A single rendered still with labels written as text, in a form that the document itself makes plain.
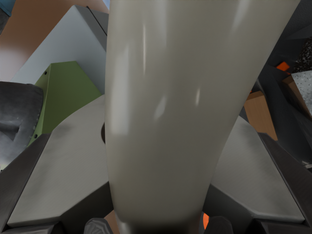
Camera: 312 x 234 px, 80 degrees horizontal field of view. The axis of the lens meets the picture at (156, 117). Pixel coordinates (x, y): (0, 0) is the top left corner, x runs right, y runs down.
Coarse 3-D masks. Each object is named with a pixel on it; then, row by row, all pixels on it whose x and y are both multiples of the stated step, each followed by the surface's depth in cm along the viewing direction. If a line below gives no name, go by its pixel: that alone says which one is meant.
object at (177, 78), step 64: (128, 0) 2; (192, 0) 2; (256, 0) 2; (128, 64) 3; (192, 64) 2; (256, 64) 3; (128, 128) 3; (192, 128) 3; (128, 192) 4; (192, 192) 4
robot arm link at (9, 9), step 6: (0, 0) 28; (6, 0) 29; (12, 0) 30; (0, 6) 29; (6, 6) 30; (12, 6) 31; (0, 12) 29; (6, 12) 30; (0, 18) 30; (6, 18) 32; (0, 24) 31; (0, 30) 32
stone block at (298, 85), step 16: (304, 32) 74; (288, 48) 71; (304, 48) 59; (272, 64) 84; (288, 64) 66; (304, 64) 58; (288, 80) 68; (304, 80) 59; (288, 96) 81; (304, 96) 61; (304, 112) 69; (304, 128) 83
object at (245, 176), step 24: (240, 120) 9; (240, 144) 7; (216, 168) 6; (240, 168) 6; (264, 168) 6; (216, 192) 6; (240, 192) 6; (264, 192) 6; (288, 192) 6; (240, 216) 5; (264, 216) 5; (288, 216) 5
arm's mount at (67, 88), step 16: (64, 64) 50; (48, 80) 43; (64, 80) 47; (80, 80) 51; (48, 96) 41; (64, 96) 44; (80, 96) 48; (96, 96) 53; (48, 112) 38; (64, 112) 41; (48, 128) 37
